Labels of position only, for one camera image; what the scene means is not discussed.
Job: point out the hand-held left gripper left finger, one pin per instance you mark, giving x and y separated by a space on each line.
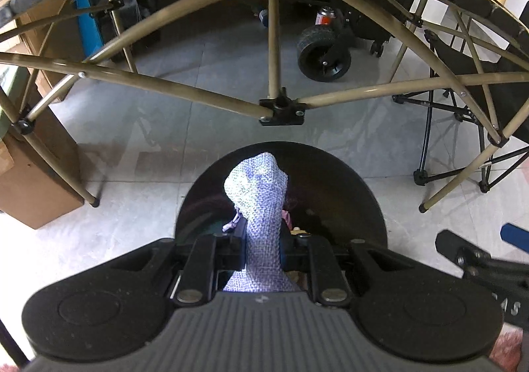
233 250

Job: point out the blue plastic crate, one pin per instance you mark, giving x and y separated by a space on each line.
89 25

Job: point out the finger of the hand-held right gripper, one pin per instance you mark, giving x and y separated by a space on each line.
516 235
463 250

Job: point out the olive folding camping table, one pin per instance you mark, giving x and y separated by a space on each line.
272 45

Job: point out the person's right forearm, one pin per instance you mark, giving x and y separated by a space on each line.
510 351

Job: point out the cardboard box green liner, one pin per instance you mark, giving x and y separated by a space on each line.
37 190

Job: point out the black folding chair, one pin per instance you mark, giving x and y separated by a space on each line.
454 52

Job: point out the black trash bin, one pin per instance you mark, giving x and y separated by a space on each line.
330 198

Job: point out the large brown cardboard box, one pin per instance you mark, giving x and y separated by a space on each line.
58 45

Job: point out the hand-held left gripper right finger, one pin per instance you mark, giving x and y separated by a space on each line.
289 252

